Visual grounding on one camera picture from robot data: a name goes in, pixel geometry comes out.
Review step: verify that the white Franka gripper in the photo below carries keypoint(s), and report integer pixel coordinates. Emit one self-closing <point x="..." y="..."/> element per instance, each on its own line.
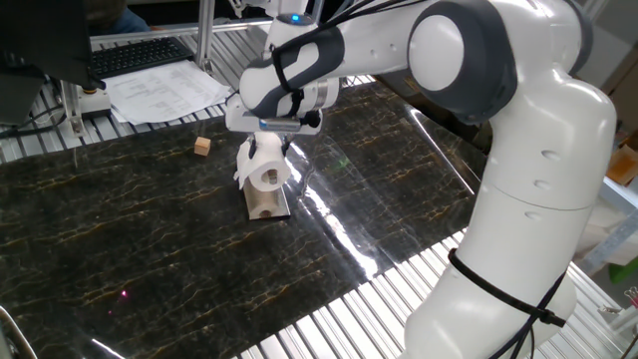
<point x="239" y="122"/>

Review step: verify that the white toilet paper roll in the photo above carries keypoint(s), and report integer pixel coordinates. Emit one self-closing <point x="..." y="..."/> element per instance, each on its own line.
<point x="264" y="164"/>

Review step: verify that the metal paper roll holder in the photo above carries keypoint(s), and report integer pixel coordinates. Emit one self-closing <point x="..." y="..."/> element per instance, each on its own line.
<point x="266" y="204"/>

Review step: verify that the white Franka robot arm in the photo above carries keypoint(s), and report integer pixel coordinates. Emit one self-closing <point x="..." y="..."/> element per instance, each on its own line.
<point x="523" y="174"/>

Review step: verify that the small wooden block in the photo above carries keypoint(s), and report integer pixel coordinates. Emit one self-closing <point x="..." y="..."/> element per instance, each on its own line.
<point x="202" y="146"/>

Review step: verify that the printed paper sheets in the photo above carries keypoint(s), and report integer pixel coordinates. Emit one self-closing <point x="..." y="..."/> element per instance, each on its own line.
<point x="164" y="92"/>

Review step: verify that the black keyboard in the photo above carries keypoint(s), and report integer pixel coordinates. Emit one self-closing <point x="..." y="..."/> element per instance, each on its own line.
<point x="134" y="55"/>

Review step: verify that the dark marble pattern mat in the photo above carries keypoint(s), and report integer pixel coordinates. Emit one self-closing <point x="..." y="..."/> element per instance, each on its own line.
<point x="124" y="224"/>

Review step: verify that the white stand base block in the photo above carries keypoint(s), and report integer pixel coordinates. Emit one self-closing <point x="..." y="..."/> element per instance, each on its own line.
<point x="95" y="105"/>

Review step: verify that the person in blue jeans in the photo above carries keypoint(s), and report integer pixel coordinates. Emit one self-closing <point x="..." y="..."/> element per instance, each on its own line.
<point x="117" y="17"/>

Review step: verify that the black monitor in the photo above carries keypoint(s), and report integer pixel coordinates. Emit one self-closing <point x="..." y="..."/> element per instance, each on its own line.
<point x="45" y="40"/>

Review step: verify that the cardboard box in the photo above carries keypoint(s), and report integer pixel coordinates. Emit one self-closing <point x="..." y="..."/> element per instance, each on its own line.
<point x="623" y="164"/>

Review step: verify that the silver wrist camera blue cap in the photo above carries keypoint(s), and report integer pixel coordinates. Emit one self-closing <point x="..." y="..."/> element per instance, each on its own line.
<point x="281" y="124"/>

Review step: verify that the upright aluminium frame post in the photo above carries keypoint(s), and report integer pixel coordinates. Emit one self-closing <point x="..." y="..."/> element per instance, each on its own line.
<point x="205" y="35"/>

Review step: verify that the horizontal aluminium frame bar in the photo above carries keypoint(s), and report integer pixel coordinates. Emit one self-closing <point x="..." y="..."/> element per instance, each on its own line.
<point x="149" y="31"/>

